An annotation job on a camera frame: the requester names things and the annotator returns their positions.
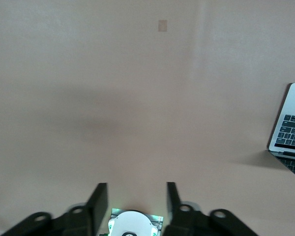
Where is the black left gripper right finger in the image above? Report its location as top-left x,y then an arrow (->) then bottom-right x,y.
163,181 -> 259,236

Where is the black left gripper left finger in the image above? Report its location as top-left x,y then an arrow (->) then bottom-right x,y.
0,183 -> 109,236

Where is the brown table cover mat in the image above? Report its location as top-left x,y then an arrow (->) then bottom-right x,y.
0,0 -> 295,236

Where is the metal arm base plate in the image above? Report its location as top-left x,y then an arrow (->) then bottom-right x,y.
110,207 -> 164,236

